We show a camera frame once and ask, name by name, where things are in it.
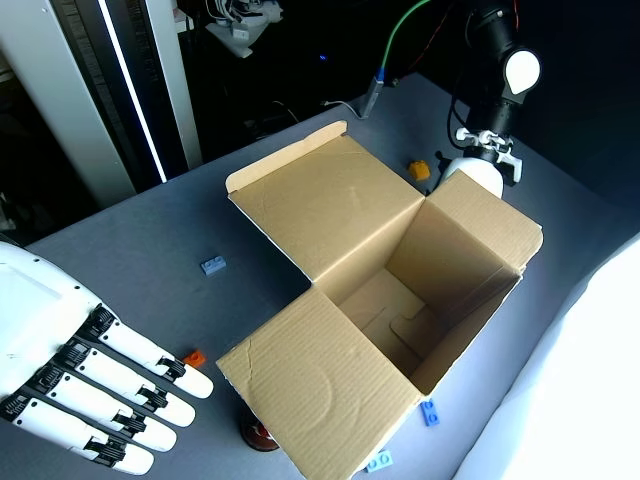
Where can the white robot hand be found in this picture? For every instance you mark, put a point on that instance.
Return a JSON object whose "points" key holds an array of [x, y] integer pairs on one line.
{"points": [[45, 320], [477, 172]]}

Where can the cardboard box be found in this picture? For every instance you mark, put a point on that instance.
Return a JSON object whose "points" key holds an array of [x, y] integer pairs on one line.
{"points": [[325, 210]]}

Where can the chocolate toy cake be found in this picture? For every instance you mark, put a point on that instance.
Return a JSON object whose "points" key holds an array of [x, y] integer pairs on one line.
{"points": [[257, 440]]}

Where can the yellow toy brick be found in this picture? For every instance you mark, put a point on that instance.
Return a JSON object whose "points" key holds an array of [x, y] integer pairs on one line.
{"points": [[419, 170]]}

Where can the grey table cloth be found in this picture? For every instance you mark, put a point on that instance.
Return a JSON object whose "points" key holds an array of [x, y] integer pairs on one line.
{"points": [[150, 240]]}

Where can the orange toy brick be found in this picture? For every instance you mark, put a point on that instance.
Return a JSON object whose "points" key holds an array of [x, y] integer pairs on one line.
{"points": [[195, 358]]}

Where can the white sheet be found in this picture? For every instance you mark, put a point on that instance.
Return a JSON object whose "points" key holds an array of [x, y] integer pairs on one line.
{"points": [[575, 375]]}

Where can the white equipment rack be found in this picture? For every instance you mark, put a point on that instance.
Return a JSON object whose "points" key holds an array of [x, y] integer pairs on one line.
{"points": [[45, 75]]}

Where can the white light strip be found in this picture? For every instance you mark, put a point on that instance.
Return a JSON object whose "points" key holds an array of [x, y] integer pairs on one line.
{"points": [[132, 90]]}

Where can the white plastic housing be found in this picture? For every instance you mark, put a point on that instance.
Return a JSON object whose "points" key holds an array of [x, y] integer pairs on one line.
{"points": [[240, 40]]}

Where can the light blue toy brick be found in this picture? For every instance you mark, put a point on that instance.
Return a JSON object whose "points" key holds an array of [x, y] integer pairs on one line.
{"points": [[379, 461]]}

